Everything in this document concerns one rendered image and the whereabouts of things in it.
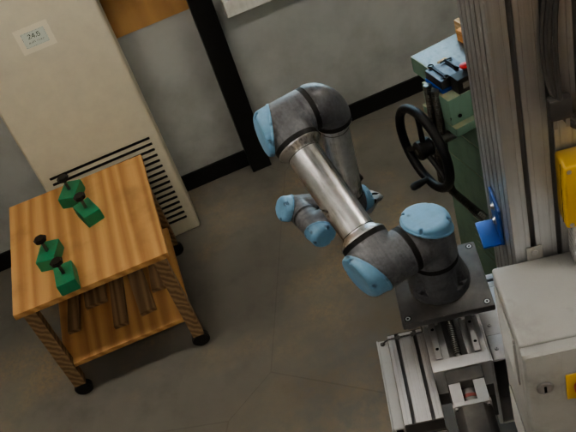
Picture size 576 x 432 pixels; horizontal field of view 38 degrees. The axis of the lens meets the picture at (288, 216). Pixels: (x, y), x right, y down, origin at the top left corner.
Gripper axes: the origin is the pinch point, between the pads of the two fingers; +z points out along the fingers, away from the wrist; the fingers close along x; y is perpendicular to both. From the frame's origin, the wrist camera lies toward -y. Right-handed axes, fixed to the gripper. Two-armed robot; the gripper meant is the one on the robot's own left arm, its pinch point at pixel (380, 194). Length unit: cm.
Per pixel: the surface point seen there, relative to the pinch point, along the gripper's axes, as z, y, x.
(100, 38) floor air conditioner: -47, 1, -121
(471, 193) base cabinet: 39.9, 2.4, 0.2
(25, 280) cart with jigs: -82, 75, -74
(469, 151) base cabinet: 30.1, -14.3, 1.0
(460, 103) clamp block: 11.0, -34.6, 8.0
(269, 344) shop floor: -1, 85, -30
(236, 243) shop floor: 14, 81, -90
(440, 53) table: 26, -37, -22
